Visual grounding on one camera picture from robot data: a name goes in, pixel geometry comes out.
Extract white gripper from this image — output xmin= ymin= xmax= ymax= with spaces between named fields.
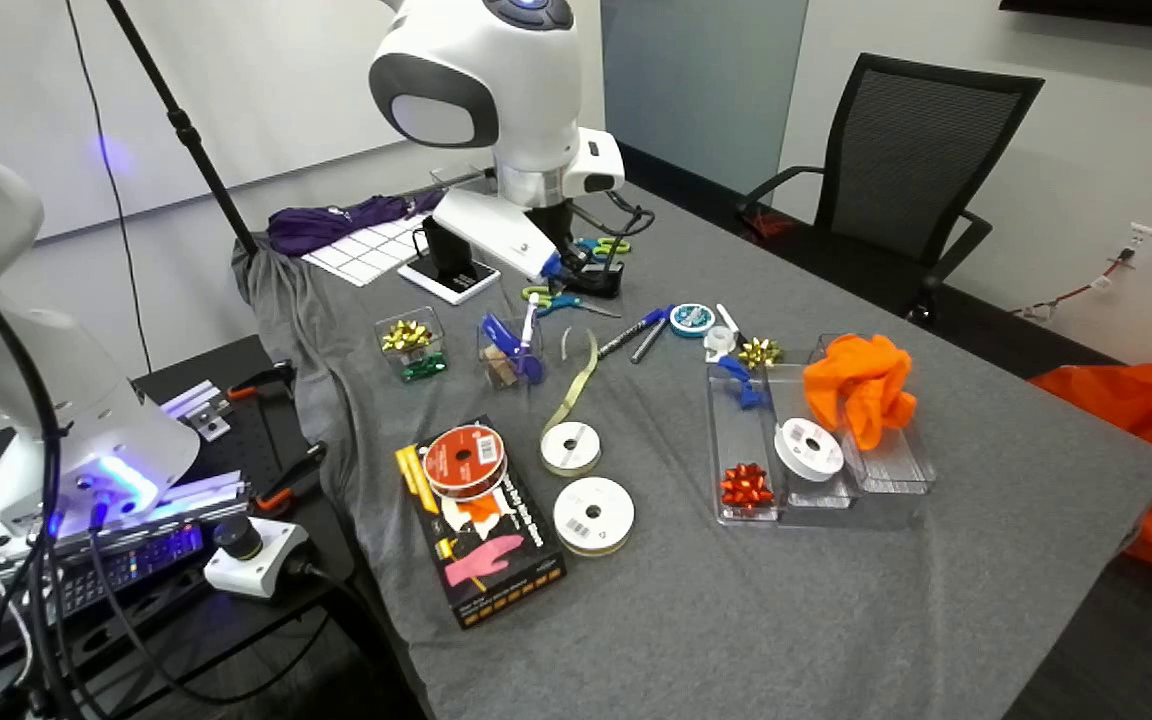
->
xmin=434 ymin=189 xmax=562 ymax=279

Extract white yellow ribbon spool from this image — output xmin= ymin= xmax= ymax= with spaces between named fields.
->
xmin=542 ymin=353 xmax=599 ymax=477

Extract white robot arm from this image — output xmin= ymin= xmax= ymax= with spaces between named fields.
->
xmin=0 ymin=0 xmax=592 ymax=534

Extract black tape dispenser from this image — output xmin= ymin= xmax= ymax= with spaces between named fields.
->
xmin=566 ymin=238 xmax=623 ymax=302

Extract blue tape roll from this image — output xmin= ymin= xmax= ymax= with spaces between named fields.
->
xmin=669 ymin=302 xmax=715 ymax=338

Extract black white box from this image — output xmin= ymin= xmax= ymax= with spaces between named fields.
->
xmin=399 ymin=216 xmax=500 ymax=304

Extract white grid paper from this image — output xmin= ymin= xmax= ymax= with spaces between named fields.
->
xmin=308 ymin=220 xmax=422 ymax=290

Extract brown cork piece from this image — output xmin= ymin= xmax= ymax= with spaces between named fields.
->
xmin=479 ymin=347 xmax=522 ymax=389

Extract gold gift bow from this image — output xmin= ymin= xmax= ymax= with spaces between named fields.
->
xmin=382 ymin=320 xmax=438 ymax=361

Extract clear box with bows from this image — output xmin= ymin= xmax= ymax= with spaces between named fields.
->
xmin=382 ymin=317 xmax=448 ymax=384

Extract silver blue pen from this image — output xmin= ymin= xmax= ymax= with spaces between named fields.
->
xmin=628 ymin=317 xmax=672 ymax=365
xmin=596 ymin=307 xmax=669 ymax=361

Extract purple cloth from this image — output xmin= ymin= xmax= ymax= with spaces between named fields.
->
xmin=269 ymin=193 xmax=440 ymax=257

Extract orange ribbon spool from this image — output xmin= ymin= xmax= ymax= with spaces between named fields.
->
xmin=425 ymin=426 xmax=510 ymax=497

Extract grey table cloth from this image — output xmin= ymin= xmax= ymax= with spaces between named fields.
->
xmin=236 ymin=206 xmax=1152 ymax=720

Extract small gold bow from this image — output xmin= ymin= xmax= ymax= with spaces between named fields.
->
xmin=735 ymin=338 xmax=783 ymax=374

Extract white gold ribbon spool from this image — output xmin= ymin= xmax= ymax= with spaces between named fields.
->
xmin=551 ymin=477 xmax=636 ymax=558

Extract blue ribbon piece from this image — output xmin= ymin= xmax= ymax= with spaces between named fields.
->
xmin=720 ymin=356 xmax=770 ymax=409

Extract black orange craft package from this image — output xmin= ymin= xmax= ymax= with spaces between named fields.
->
xmin=391 ymin=433 xmax=568 ymax=629

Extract clear divided organizer tray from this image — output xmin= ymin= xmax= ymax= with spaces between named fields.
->
xmin=707 ymin=361 xmax=935 ymax=530

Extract small red gift bow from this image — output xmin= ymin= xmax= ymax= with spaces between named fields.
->
xmin=720 ymin=464 xmax=773 ymax=511

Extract white ribbon spool in tray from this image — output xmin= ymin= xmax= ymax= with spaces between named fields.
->
xmin=773 ymin=415 xmax=845 ymax=484

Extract orange ribbon bundle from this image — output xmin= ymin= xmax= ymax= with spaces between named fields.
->
xmin=806 ymin=338 xmax=919 ymax=454

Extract black office chair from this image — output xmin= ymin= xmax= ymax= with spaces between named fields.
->
xmin=735 ymin=53 xmax=1046 ymax=326

